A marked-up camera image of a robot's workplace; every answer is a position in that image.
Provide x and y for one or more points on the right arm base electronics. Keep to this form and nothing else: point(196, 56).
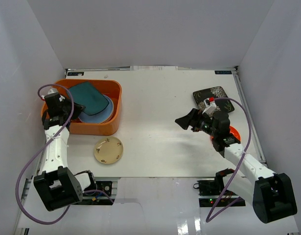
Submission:
point(208, 193)

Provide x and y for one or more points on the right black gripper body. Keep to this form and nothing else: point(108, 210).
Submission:
point(204, 125)

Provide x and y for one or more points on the orange small round plate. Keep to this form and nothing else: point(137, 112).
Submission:
point(234, 133)

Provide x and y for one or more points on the teal square plate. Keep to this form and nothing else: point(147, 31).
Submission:
point(91, 98)

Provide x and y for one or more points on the aluminium table frame rail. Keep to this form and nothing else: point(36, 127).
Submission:
point(255, 147)

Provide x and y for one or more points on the beige floral small plate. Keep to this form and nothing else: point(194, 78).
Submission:
point(108, 150)

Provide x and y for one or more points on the light blue round plate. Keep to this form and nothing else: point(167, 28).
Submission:
point(101, 117)

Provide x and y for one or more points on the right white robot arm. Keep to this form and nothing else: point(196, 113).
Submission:
point(270, 194)

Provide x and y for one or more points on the black floral square plate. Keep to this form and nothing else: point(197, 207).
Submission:
point(216, 92)

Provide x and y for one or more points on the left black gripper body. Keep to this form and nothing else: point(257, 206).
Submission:
point(67, 107)

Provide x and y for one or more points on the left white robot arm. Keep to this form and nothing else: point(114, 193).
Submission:
point(57, 186)

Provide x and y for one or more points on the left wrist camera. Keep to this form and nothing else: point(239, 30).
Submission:
point(53, 92)

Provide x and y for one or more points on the white papers at back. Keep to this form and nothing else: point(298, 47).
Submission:
point(153, 68)

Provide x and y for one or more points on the orange plastic bin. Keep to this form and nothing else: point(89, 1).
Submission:
point(110, 88)

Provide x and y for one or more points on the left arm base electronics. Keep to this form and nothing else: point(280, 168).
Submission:
point(101, 194)

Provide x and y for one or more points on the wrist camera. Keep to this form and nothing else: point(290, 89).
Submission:
point(210, 107)
point(53, 92)

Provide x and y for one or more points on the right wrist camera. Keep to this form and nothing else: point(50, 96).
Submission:
point(210, 107)

